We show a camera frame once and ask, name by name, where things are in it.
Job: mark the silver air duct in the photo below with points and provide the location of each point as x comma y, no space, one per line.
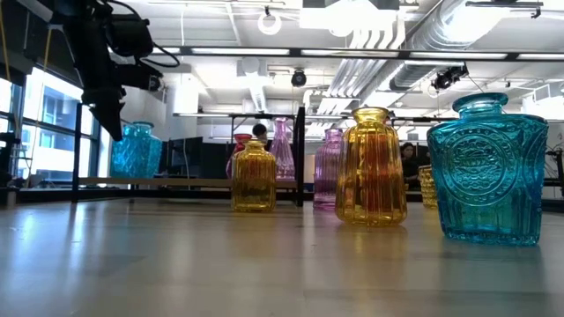
445,26

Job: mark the black table edge frame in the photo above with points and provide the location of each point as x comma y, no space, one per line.
132,196

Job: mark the black computer monitor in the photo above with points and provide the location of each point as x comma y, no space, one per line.
185,156

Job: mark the red bulb glass vase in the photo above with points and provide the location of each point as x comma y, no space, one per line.
241,141

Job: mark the pink cone glass vase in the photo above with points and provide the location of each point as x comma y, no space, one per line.
283,154

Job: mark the black ceiling camera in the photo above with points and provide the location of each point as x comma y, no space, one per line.
299,78
447,78
154,83

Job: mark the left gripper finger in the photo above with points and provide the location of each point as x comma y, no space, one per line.
108,112

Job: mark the teal diamond-pattern glass vase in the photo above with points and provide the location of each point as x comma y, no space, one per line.
121,154

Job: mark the large office window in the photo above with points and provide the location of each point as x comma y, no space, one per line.
57,145

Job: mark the small yellow diamond-cut vase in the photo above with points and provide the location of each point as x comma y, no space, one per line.
427,189

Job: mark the person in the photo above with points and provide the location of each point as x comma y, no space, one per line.
260,131
410,169

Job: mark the black metal shelf frame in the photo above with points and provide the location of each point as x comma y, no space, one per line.
76,154

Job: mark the black overhead light beam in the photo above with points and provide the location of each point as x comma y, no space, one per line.
295,52

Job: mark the teal embossed glass vase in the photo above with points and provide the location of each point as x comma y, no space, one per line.
487,176

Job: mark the yellow ribbed glass vase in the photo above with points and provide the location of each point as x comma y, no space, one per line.
253,180
370,176

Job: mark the light wooden shelf board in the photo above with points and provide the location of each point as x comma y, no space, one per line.
194,182

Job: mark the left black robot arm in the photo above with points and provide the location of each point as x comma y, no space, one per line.
88,13

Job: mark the pink ribbed glass vase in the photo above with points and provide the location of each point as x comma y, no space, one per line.
326,171

